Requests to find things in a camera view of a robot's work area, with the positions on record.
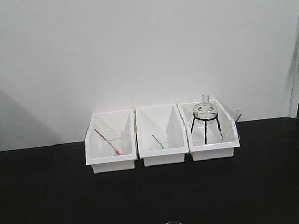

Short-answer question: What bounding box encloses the beaker in middle bin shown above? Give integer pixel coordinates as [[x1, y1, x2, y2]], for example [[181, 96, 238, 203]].
[[149, 134, 170, 151]]

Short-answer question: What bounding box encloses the beaker in bin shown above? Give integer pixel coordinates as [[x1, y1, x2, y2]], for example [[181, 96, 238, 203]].
[[149, 134, 170, 151], [98, 127, 125, 157]]

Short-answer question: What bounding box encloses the beaker in left bin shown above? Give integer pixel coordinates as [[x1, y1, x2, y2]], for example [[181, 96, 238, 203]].
[[98, 127, 125, 157]]

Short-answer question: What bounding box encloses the middle white plastic bin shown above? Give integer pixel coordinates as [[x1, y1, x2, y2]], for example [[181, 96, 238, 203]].
[[135, 104, 189, 167]]

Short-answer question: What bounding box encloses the white plastic bin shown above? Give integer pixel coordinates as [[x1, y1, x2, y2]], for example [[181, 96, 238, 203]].
[[85, 109, 138, 173], [177, 99, 240, 161], [135, 104, 189, 167]]

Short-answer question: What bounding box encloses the green glass stirring rod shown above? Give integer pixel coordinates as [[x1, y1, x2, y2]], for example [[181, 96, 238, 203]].
[[151, 134, 165, 149]]

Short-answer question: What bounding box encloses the red glass stirring rod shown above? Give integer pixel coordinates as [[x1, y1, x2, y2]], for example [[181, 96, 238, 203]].
[[95, 129, 123, 155]]

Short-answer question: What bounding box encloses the left white plastic bin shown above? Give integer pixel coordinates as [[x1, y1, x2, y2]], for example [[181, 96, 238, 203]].
[[85, 109, 138, 173]]

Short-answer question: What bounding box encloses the round glass flask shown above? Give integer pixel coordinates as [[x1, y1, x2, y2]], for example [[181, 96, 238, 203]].
[[193, 94, 218, 124]]

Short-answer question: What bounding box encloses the right white plastic bin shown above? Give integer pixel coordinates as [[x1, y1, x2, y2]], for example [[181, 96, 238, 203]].
[[177, 99, 240, 161]]

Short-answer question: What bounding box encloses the clear glass test tube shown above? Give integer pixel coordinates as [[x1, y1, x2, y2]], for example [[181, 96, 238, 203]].
[[221, 110, 243, 141]]

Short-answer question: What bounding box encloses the black wire tripod stand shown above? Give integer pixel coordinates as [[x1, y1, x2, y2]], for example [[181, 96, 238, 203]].
[[191, 113, 222, 145]]

